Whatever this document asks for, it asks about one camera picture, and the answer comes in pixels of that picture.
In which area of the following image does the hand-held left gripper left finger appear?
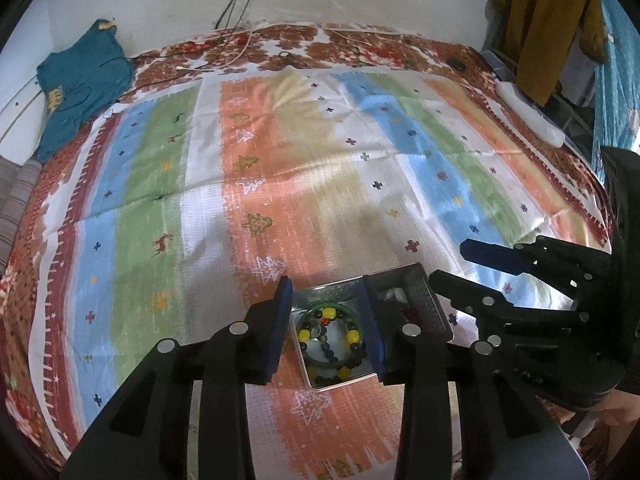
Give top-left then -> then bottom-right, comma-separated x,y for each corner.
60,276 -> 294,480

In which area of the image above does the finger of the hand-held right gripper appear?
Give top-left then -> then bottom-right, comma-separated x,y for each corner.
430,269 -> 591,333
459,236 -> 611,306

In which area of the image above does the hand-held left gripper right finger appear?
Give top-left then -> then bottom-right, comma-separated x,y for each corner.
356,275 -> 588,480

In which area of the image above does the yellow and brown bead bracelet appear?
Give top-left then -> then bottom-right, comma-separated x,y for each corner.
296,310 -> 368,386

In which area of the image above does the metal tin lid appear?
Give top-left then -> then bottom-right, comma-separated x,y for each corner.
364,262 -> 455,346

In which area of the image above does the metal tin box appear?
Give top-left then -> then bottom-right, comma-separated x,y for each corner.
291,284 -> 383,392

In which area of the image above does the person's right forearm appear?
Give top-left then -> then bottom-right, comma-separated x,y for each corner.
562,387 -> 640,441

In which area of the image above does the colourful striped blanket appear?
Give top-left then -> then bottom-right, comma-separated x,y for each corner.
27,67 -> 613,480

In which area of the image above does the teal patterned curtain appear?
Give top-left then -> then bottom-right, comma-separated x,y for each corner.
592,0 -> 640,181

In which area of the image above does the mustard hanging garment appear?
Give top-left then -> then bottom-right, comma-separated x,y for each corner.
487,0 -> 608,107

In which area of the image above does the striped colourful bedsheet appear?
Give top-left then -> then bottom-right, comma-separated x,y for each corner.
0,22 -> 616,461

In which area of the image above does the brown striped cushion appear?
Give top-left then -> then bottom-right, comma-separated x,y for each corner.
0,157 -> 43,271

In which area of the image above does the teal t-shirt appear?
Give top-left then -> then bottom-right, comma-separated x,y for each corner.
36,19 -> 135,163

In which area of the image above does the white cable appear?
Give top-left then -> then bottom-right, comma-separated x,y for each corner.
177,27 -> 401,71

